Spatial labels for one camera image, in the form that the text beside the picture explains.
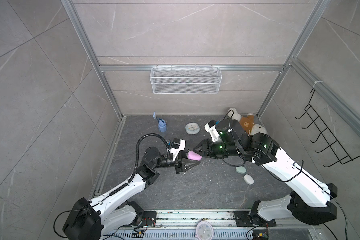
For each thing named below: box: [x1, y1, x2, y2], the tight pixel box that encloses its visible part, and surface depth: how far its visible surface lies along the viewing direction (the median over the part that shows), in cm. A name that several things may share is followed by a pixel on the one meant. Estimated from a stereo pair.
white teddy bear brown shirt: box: [227, 107, 267, 136], surface depth 106 cm
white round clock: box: [196, 220, 214, 240], surface depth 70 cm
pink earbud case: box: [187, 150, 203, 161], surface depth 59 cm
